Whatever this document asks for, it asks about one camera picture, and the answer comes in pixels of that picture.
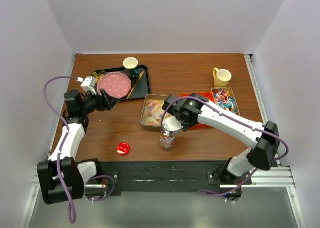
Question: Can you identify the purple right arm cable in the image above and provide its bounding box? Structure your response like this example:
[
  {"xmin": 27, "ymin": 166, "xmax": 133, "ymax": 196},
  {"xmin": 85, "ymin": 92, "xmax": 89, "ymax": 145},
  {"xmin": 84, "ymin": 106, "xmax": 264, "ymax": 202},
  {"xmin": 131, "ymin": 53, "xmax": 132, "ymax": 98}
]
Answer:
[{"xmin": 161, "ymin": 96, "xmax": 290, "ymax": 197}]

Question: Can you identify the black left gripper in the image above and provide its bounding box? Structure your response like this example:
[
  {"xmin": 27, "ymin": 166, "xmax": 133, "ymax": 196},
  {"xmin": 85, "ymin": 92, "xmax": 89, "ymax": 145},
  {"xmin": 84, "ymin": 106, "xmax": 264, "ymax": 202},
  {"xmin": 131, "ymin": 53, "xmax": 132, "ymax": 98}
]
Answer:
[{"xmin": 80, "ymin": 88, "xmax": 119, "ymax": 115}]

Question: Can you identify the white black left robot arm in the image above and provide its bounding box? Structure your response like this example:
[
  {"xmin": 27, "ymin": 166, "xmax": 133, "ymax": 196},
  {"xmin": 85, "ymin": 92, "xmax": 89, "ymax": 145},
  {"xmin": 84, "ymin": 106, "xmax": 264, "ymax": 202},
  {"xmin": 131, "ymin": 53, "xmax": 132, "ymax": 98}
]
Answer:
[{"xmin": 37, "ymin": 90, "xmax": 120, "ymax": 204}]

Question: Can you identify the dark green white mug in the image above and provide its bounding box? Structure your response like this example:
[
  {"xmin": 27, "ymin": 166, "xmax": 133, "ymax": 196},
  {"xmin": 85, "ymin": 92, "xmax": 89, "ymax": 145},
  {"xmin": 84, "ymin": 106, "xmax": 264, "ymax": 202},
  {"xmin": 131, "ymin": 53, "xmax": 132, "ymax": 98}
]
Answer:
[{"xmin": 122, "ymin": 57, "xmax": 139, "ymax": 79}]

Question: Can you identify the orange tin of lollipops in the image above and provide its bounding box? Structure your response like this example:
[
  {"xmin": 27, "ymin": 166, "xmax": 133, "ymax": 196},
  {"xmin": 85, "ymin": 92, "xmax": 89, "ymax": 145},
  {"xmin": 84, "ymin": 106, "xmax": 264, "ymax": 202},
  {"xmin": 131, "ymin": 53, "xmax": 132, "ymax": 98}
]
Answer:
[{"xmin": 180, "ymin": 92, "xmax": 215, "ymax": 130}]

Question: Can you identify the red jar lid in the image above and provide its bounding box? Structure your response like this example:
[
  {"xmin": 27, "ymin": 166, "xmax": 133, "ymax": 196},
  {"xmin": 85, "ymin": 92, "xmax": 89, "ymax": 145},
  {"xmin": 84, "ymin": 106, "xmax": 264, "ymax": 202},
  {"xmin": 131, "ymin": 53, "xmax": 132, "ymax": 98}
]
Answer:
[{"xmin": 116, "ymin": 142, "xmax": 131, "ymax": 155}]

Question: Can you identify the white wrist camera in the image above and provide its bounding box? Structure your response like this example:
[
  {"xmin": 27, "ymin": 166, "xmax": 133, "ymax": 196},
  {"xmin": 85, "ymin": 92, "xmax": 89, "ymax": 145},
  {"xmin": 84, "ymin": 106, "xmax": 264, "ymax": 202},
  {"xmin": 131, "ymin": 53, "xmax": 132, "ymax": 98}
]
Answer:
[
  {"xmin": 162, "ymin": 116, "xmax": 183, "ymax": 133},
  {"xmin": 77, "ymin": 76, "xmax": 97, "ymax": 95}
]

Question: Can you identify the clear glass jar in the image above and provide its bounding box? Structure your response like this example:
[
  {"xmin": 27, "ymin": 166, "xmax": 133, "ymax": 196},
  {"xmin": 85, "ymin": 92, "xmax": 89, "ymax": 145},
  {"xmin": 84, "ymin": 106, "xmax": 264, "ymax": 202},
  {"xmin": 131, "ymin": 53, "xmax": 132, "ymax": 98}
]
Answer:
[{"xmin": 159, "ymin": 131, "xmax": 176, "ymax": 151}]

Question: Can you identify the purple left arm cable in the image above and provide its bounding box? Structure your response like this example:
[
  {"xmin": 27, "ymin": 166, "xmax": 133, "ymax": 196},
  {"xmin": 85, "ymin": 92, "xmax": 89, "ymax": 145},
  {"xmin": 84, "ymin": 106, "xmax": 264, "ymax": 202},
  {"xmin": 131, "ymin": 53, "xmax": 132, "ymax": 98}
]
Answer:
[{"xmin": 43, "ymin": 76, "xmax": 116, "ymax": 224}]

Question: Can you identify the brown tin of gummies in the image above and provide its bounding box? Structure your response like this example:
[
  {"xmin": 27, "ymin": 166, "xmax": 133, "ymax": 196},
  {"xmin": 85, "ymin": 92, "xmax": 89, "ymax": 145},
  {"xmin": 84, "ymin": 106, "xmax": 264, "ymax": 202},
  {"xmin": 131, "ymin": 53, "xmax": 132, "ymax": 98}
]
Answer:
[{"xmin": 140, "ymin": 94, "xmax": 168, "ymax": 130}]

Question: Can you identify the yellow mug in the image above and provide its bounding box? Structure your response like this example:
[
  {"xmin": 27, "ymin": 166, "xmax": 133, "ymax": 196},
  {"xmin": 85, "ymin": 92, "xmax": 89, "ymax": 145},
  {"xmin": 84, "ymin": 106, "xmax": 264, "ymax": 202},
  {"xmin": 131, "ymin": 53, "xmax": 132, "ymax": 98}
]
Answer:
[{"xmin": 212, "ymin": 67, "xmax": 232, "ymax": 87}]

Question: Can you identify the gold knife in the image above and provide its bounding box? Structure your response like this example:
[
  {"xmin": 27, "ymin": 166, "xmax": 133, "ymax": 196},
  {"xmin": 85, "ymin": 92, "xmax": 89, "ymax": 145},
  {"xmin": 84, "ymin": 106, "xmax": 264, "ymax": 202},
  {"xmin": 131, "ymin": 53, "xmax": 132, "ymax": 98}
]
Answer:
[{"xmin": 126, "ymin": 71, "xmax": 145, "ymax": 99}]

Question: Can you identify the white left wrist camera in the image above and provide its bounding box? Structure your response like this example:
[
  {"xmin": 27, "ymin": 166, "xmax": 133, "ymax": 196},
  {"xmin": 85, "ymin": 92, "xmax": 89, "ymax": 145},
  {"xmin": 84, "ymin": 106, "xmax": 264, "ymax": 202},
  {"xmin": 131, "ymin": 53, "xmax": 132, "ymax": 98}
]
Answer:
[{"xmin": 77, "ymin": 76, "xmax": 97, "ymax": 95}]

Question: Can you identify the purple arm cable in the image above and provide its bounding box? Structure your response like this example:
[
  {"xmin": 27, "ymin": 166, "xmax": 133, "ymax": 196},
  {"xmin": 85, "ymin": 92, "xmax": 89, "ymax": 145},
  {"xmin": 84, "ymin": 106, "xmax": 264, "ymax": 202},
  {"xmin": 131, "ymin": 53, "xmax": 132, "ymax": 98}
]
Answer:
[
  {"xmin": 161, "ymin": 96, "xmax": 290, "ymax": 197},
  {"xmin": 43, "ymin": 76, "xmax": 116, "ymax": 224}
]

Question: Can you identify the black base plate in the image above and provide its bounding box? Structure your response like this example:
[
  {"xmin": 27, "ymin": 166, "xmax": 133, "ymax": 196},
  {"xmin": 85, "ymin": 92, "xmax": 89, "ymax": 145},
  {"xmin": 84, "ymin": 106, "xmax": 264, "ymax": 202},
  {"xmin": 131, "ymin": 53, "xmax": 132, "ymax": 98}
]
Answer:
[{"xmin": 84, "ymin": 161, "xmax": 250, "ymax": 198}]

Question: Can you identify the black rectangular tray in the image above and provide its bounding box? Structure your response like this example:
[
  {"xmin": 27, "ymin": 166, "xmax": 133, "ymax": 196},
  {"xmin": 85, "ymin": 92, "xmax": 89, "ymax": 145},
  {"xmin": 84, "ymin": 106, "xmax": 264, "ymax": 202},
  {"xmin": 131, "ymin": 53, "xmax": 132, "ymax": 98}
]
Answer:
[{"xmin": 91, "ymin": 65, "xmax": 151, "ymax": 100}]

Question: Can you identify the gold tin of lollipops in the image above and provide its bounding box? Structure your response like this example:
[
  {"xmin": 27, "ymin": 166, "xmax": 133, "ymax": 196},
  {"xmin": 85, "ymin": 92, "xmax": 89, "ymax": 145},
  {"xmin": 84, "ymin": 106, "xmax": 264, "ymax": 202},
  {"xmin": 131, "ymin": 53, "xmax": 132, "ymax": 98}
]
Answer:
[{"xmin": 211, "ymin": 87, "xmax": 241, "ymax": 116}]

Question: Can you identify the aluminium frame rail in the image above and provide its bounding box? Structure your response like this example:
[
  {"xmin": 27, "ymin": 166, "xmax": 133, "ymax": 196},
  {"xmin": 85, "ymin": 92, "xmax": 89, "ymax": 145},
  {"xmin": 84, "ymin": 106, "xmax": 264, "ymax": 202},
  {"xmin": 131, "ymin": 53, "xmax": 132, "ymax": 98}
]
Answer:
[{"xmin": 31, "ymin": 166, "xmax": 296, "ymax": 187}]

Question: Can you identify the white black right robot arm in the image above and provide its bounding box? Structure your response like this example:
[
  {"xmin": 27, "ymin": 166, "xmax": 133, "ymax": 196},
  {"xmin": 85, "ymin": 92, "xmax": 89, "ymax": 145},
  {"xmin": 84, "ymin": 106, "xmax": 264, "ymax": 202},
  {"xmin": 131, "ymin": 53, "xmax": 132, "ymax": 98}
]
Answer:
[{"xmin": 161, "ymin": 93, "xmax": 280, "ymax": 184}]

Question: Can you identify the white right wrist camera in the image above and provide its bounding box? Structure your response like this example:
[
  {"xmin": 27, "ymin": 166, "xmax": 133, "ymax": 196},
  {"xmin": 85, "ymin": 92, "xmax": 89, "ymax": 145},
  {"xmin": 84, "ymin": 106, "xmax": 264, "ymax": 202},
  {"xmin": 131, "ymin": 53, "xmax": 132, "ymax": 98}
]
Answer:
[{"xmin": 162, "ymin": 116, "xmax": 183, "ymax": 133}]

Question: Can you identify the pink polka dot plate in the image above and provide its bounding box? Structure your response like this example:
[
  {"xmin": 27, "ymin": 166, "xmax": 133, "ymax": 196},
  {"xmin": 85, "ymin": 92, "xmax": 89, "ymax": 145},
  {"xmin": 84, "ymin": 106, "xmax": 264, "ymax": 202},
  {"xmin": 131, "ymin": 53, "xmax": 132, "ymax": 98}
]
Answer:
[{"xmin": 97, "ymin": 72, "xmax": 132, "ymax": 99}]

